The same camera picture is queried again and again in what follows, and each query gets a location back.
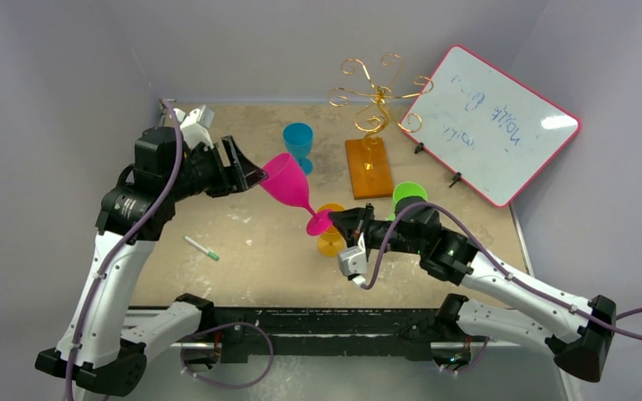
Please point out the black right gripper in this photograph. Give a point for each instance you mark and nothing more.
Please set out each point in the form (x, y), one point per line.
(366, 231)

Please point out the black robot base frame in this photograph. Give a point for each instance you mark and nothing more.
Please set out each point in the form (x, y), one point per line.
(414, 334)

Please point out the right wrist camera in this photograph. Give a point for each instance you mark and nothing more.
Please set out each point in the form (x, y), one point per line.
(353, 262)

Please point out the pink framed whiteboard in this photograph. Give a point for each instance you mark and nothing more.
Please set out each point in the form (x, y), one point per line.
(491, 130)

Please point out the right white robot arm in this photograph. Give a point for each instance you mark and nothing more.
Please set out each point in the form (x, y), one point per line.
(574, 330)

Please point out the gold wire glass rack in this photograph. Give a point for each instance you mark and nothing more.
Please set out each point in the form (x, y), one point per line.
(367, 158)

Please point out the green capped white marker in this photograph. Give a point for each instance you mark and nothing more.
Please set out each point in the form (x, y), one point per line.
(204, 250)

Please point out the orange plastic wine glass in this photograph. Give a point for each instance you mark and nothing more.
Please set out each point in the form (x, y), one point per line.
(331, 242)

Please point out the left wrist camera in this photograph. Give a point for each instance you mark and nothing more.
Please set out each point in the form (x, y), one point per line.
(195, 126)

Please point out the pink plastic wine glass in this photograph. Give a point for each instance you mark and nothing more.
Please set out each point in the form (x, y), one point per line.
(287, 184)

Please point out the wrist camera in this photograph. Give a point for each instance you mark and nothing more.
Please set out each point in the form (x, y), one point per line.
(195, 126)
(353, 262)

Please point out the green plastic wine glass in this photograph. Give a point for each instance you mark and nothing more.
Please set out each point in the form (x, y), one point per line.
(406, 189)

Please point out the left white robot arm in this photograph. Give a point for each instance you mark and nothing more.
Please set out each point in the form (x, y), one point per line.
(96, 353)

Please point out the blue plastic wine glass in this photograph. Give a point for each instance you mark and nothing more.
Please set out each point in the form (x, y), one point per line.
(298, 140)

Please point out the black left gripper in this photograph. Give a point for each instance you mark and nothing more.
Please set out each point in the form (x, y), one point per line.
(247, 173)

